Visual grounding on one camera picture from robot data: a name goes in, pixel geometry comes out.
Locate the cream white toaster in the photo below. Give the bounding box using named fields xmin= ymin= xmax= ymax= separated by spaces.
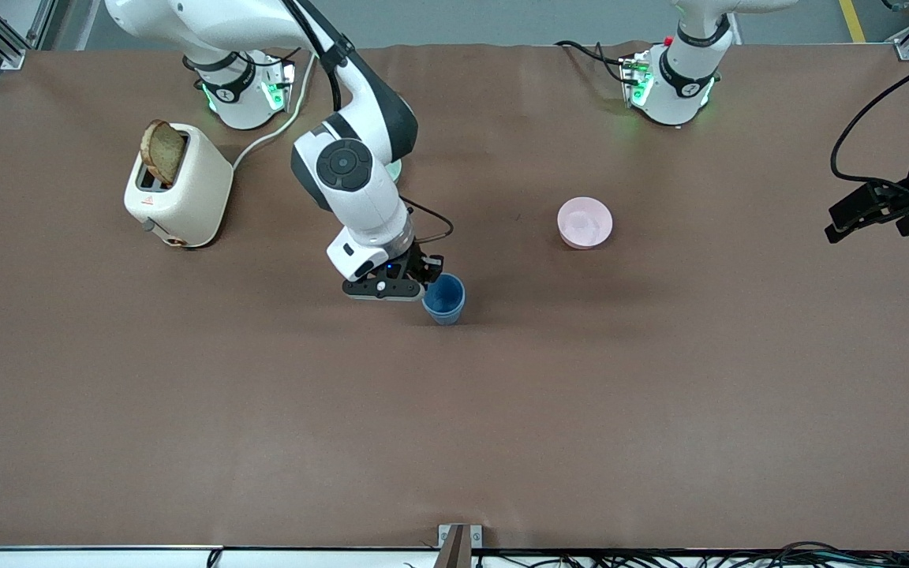
xmin=123 ymin=122 xmax=234 ymax=249

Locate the brown camera post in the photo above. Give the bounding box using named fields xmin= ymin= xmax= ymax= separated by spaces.
xmin=436 ymin=525 xmax=471 ymax=568

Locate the black cable bundle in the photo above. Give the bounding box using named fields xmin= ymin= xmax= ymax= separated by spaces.
xmin=470 ymin=540 xmax=909 ymax=568

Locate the pale pink bowl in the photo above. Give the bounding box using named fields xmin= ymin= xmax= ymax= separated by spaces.
xmin=556 ymin=196 xmax=614 ymax=251

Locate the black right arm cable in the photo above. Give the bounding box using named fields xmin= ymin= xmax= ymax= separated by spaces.
xmin=401 ymin=197 xmax=455 ymax=244

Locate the white toaster power cable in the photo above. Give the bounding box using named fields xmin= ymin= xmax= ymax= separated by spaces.
xmin=231 ymin=54 xmax=318 ymax=170

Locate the brown table cover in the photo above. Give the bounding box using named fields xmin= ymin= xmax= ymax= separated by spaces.
xmin=0 ymin=43 xmax=909 ymax=551

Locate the white table edge rail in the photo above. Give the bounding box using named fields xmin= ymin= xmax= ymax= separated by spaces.
xmin=0 ymin=546 xmax=909 ymax=568

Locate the brown bread slice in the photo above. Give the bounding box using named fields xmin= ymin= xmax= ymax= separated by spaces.
xmin=140 ymin=119 xmax=187 ymax=188

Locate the blue plastic cup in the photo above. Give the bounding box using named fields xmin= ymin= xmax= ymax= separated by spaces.
xmin=422 ymin=273 xmax=466 ymax=318
xmin=423 ymin=278 xmax=466 ymax=327

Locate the black base cable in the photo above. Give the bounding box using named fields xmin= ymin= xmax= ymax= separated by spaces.
xmin=555 ymin=39 xmax=630 ymax=84

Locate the small metal bracket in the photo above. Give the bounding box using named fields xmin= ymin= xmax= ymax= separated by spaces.
xmin=438 ymin=525 xmax=483 ymax=549

